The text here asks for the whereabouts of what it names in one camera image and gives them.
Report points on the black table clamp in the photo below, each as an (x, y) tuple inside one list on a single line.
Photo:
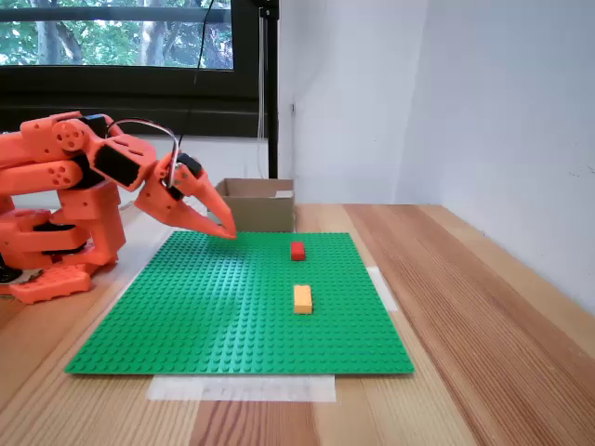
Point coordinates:
[(5, 274)]

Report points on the yellow lego block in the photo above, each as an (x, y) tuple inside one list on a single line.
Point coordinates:
[(302, 299)]

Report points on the black window frame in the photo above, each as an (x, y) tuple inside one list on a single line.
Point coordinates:
[(116, 88)]

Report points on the green lego baseplate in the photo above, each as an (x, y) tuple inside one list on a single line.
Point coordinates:
[(209, 302)]

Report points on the black vertical post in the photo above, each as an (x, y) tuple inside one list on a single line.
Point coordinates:
[(273, 93)]

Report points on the open cardboard box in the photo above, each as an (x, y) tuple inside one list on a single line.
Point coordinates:
[(260, 213)]

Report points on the red lego block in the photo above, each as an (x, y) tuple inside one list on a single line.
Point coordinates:
[(298, 251)]

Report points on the white masking tape strip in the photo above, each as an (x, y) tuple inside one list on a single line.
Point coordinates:
[(241, 389), (383, 288)]

